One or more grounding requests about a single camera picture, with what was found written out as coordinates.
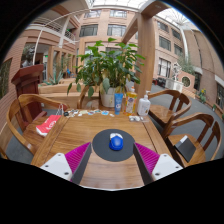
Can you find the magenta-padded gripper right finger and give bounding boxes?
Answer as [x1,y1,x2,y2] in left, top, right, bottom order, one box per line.
[133,141,184,185]

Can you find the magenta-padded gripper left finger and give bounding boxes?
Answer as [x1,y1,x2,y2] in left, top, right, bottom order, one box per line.
[39,141,93,185]

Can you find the blue and white computer mouse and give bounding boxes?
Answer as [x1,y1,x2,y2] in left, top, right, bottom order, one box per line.
[108,132,125,152]

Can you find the round black mouse pad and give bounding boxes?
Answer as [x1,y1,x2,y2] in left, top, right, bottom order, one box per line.
[91,128,136,163]

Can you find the black notebook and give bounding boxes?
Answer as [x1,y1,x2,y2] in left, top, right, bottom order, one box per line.
[173,134,198,163]

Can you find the wooden armchair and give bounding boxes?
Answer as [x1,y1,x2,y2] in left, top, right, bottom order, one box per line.
[77,85,103,110]
[147,88,193,134]
[6,93,69,156]
[163,112,223,168]

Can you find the red paper bag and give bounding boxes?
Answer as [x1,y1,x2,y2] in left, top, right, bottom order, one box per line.
[35,114,62,137]

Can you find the bunch of keys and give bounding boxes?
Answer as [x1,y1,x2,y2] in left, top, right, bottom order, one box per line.
[59,103,70,118]

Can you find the clear packet with white items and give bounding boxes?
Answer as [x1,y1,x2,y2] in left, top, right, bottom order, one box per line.
[128,115,150,123]

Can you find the white pump dispenser bottle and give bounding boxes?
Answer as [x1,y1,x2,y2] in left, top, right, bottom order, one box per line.
[137,90,152,117]

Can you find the yellow dish soap bottle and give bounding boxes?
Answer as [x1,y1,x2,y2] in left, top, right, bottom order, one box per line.
[124,85,138,117]

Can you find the blue squeeze tube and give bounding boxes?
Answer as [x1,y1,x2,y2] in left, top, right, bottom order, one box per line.
[113,92,124,116]

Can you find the yellow flowering plant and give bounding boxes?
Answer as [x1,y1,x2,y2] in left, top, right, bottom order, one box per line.
[198,88,208,104]

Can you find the dark red wooden podium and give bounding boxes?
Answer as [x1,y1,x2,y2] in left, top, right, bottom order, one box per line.
[10,64,45,129]

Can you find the spiky green agave plant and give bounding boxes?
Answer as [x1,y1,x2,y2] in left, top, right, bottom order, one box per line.
[44,68,64,86]

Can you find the white sculpture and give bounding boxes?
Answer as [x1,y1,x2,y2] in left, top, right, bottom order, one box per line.
[171,62,183,81]

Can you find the green potted plant white pot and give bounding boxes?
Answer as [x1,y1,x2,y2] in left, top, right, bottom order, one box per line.
[66,37,147,108]

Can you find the wooden pillar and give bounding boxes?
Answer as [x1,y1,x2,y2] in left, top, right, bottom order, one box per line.
[136,13,157,101]

